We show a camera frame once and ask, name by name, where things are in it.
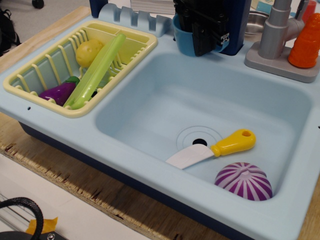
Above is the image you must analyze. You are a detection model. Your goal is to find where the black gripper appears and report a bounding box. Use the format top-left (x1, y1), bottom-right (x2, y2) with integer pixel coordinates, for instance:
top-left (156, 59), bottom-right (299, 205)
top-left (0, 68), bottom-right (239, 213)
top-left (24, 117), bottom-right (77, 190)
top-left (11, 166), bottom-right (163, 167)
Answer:
top-left (174, 0), bottom-right (229, 57)

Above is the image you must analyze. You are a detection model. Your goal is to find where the blue plastic cup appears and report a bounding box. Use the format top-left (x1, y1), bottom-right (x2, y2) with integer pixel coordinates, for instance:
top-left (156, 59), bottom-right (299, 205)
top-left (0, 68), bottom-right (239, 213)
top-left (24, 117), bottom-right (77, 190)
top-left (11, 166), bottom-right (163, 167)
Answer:
top-left (172, 14), bottom-right (230, 57)

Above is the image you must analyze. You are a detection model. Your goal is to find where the light blue toy sink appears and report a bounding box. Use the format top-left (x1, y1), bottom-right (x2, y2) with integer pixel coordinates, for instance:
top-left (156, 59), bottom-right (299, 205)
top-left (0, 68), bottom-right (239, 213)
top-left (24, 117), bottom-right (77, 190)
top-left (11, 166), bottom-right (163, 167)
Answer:
top-left (0, 3), bottom-right (320, 240)

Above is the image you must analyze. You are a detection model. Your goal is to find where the pale yellow drying rack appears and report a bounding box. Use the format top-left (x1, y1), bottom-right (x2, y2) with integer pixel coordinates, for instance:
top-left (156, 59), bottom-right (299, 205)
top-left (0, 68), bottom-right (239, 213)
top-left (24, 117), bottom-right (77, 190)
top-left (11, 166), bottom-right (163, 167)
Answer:
top-left (3, 20), bottom-right (158, 118)

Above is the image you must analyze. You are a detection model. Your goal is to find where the light blue plate holder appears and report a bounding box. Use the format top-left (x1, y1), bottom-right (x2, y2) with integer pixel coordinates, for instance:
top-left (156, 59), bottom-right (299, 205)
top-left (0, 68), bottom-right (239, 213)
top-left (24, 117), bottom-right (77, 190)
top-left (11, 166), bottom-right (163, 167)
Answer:
top-left (98, 3), bottom-right (174, 38)

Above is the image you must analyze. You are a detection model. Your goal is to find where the steel bowl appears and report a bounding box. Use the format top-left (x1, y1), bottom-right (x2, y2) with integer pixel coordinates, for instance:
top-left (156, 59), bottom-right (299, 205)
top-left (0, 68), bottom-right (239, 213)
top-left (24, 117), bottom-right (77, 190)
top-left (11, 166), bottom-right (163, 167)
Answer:
top-left (245, 10), bottom-right (269, 35)

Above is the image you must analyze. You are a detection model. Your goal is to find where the grey toy faucet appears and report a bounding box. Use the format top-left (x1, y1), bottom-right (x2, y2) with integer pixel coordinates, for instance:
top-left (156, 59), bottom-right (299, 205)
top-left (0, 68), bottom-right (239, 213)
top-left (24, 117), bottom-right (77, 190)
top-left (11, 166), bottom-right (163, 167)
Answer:
top-left (244, 0), bottom-right (320, 83)

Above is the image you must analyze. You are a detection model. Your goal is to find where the translucent green plastic tray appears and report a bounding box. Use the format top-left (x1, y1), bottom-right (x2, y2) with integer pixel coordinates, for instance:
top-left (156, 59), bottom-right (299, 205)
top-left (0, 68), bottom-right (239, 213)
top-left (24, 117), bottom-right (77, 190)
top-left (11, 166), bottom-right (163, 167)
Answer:
top-left (63, 33), bottom-right (126, 110)

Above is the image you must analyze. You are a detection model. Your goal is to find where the orange toy carrot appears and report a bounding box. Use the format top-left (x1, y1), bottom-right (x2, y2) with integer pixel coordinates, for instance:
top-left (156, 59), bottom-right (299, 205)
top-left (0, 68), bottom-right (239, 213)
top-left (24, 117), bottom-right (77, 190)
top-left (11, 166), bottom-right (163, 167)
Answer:
top-left (288, 13), bottom-right (320, 69)

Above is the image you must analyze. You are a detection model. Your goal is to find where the yellow toy potato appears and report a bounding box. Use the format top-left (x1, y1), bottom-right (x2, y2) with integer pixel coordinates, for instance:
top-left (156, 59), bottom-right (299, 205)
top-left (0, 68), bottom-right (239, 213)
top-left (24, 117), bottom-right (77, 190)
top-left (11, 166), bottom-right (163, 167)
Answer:
top-left (75, 39), bottom-right (104, 68)

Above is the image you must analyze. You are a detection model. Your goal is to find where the purple toy eggplant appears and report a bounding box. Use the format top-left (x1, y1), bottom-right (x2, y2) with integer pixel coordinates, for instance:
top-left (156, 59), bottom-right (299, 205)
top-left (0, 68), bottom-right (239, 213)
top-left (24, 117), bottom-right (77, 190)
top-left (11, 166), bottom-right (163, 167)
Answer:
top-left (39, 76), bottom-right (80, 106)

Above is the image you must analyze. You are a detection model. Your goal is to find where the purple striped toy onion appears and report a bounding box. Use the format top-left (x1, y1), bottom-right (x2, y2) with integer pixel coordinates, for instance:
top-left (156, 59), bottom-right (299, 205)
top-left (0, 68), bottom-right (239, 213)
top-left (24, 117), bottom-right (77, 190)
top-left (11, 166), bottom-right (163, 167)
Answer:
top-left (214, 162), bottom-right (273, 201)

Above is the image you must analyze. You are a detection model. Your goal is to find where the black chair wheel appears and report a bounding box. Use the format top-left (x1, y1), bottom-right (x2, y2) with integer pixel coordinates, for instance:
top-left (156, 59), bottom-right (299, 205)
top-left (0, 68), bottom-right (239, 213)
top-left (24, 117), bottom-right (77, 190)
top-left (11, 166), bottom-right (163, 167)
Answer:
top-left (31, 0), bottom-right (45, 9)

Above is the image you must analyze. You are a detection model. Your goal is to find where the black bag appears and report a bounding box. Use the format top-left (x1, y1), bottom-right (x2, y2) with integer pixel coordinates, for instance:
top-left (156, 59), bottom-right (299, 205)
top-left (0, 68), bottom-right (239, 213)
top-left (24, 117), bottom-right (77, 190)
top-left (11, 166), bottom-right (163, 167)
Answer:
top-left (0, 9), bottom-right (21, 57)

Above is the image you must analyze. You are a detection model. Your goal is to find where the yellow masking tape piece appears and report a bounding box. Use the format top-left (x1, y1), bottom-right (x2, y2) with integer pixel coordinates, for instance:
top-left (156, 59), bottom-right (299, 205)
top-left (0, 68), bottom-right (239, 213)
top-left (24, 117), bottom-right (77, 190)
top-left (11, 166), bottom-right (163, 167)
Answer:
top-left (25, 217), bottom-right (58, 235)

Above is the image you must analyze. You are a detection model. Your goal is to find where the yellow handled toy knife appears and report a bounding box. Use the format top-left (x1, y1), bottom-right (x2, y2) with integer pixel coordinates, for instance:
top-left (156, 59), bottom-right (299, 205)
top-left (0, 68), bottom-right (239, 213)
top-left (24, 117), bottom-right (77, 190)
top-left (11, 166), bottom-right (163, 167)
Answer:
top-left (165, 129), bottom-right (256, 170)

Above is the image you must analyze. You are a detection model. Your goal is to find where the black braided cable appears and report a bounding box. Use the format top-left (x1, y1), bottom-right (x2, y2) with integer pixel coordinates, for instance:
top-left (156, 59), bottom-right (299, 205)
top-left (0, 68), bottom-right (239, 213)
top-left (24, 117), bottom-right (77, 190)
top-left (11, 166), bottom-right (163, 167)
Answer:
top-left (0, 197), bottom-right (45, 240)

